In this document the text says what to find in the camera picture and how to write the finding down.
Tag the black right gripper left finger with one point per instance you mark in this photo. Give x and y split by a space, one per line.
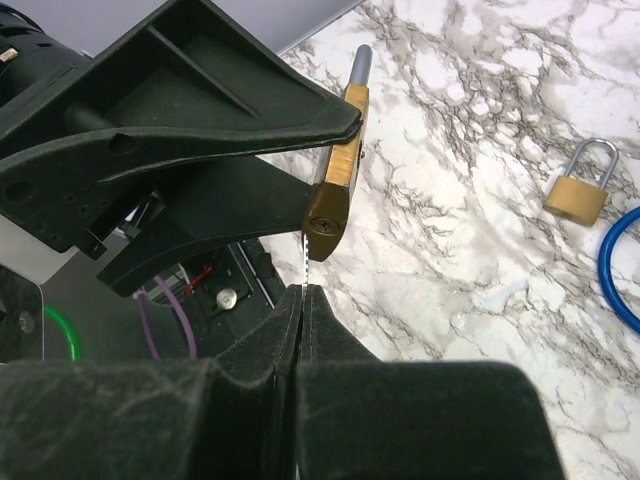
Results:
227 417

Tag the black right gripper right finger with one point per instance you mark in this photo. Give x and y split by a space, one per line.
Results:
361 418

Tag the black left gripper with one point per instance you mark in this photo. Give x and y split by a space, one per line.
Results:
83 140

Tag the brass padlock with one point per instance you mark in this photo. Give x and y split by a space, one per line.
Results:
334 184
576 200

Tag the silver key with ring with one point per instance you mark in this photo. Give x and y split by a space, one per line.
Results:
306 259

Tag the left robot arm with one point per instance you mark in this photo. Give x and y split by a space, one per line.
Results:
183 105

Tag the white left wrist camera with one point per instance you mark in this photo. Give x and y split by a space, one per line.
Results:
27 256

